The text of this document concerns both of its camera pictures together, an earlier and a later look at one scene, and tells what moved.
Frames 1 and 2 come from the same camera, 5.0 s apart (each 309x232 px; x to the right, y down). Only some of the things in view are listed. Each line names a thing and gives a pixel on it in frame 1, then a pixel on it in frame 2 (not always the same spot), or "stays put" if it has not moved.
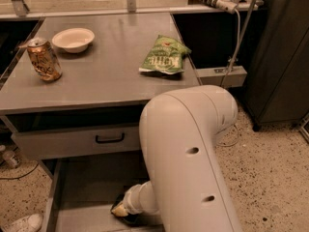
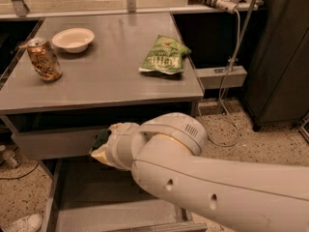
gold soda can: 43,59 stays put
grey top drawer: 54,143 stays put
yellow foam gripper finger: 120,211 → 101,156
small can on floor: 11,159 stays put
